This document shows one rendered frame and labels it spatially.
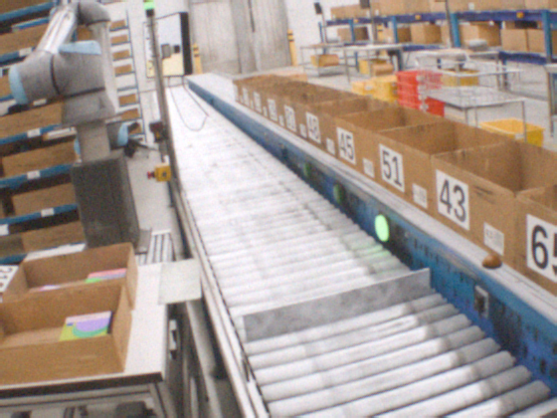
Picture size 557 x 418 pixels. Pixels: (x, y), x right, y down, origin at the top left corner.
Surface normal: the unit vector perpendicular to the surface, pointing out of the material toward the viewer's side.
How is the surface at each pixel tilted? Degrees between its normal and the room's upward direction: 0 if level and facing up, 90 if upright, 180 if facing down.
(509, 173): 89
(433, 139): 89
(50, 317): 89
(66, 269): 89
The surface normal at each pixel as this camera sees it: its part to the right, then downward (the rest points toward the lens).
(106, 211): 0.14, 0.28
